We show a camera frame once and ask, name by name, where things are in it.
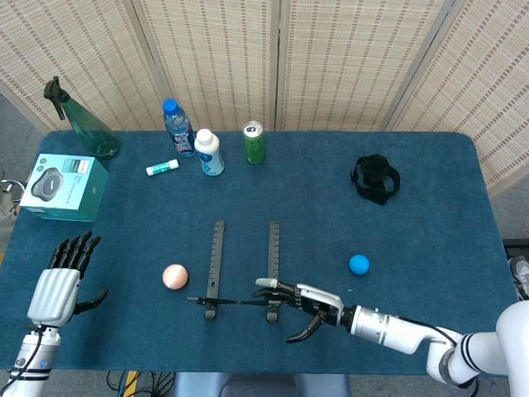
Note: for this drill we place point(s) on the white green glue stick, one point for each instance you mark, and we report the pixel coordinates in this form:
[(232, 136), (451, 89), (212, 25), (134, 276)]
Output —
[(162, 167)]

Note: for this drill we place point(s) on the blue-capped drink bottle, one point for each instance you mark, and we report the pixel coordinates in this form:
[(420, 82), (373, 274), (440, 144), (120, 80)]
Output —
[(179, 132)]

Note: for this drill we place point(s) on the teal cardboard product box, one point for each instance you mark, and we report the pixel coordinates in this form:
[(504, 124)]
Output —
[(62, 186)]

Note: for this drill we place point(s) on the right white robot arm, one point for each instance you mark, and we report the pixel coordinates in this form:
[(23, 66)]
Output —
[(384, 328)]

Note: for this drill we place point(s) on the black floor object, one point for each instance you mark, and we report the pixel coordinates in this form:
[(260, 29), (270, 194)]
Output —
[(516, 243)]

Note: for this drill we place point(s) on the blue ball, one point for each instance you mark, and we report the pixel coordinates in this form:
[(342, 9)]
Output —
[(359, 264)]

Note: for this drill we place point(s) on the green glass spray bottle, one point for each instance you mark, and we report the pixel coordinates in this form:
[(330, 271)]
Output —
[(89, 130)]

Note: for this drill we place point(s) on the green drink can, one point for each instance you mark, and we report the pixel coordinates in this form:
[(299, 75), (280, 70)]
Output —
[(254, 146)]

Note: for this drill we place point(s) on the grey sneaker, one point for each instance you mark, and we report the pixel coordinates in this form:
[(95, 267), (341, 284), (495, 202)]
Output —
[(520, 277)]

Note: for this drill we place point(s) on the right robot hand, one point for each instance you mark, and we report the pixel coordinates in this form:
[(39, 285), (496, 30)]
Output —
[(318, 302)]

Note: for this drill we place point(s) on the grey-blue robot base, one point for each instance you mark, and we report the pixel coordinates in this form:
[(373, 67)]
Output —
[(264, 386)]

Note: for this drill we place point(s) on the blue table cloth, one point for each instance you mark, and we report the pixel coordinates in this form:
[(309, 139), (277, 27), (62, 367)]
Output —
[(310, 207)]

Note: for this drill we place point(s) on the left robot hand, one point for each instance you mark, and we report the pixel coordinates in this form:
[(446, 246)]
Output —
[(53, 293)]

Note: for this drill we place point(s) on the pink ball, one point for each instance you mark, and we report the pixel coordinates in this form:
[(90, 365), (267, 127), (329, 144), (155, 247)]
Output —
[(175, 276)]

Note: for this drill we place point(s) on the white plastic bottle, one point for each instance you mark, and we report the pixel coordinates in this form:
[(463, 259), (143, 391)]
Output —
[(208, 155)]

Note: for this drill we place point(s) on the bamboo folding screen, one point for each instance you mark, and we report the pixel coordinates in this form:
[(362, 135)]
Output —
[(330, 62)]

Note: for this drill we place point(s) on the black folding laptop stand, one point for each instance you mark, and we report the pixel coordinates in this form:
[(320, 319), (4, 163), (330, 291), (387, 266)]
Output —
[(215, 264)]

